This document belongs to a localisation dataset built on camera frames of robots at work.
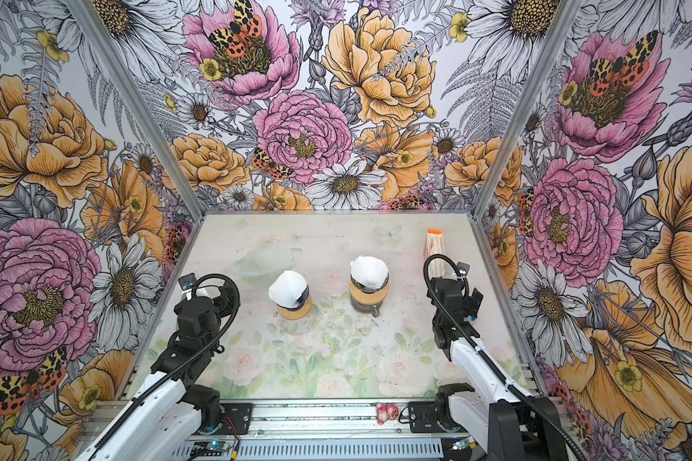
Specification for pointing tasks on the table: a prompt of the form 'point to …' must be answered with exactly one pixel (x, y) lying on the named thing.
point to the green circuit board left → (218, 446)
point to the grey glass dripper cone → (365, 288)
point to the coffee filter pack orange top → (434, 244)
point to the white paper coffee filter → (286, 288)
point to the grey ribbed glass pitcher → (366, 309)
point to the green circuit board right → (465, 443)
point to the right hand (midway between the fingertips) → (455, 290)
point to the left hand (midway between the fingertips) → (213, 295)
